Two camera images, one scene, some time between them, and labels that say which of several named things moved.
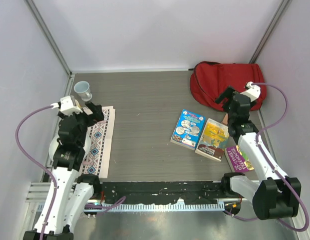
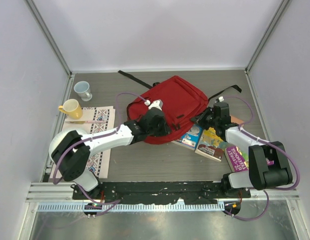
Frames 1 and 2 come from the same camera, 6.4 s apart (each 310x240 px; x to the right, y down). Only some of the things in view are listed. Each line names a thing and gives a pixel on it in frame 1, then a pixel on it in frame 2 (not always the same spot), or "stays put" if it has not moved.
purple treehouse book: [238, 160] stays put
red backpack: [210, 80] to [183, 102]
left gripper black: [96, 110] to [166, 130]
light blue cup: [82, 88] stays put
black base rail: [162, 192] stays put
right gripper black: [228, 92] to [200, 119]
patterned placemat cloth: [98, 158] stays put
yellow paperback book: [212, 139] stays put
